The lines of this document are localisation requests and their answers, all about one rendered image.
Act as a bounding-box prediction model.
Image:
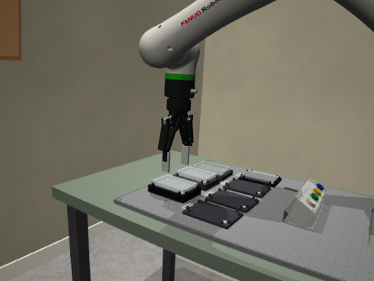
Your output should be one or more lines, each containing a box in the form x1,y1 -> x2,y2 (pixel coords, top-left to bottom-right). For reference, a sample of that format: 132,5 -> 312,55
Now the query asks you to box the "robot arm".
139,0 -> 374,100

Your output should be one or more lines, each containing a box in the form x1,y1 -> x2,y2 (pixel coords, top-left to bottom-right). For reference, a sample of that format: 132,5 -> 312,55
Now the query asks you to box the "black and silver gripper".
158,98 -> 194,173

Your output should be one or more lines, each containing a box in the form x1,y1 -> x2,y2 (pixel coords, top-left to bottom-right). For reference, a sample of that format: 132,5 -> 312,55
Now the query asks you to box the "white button panel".
282,176 -> 327,230

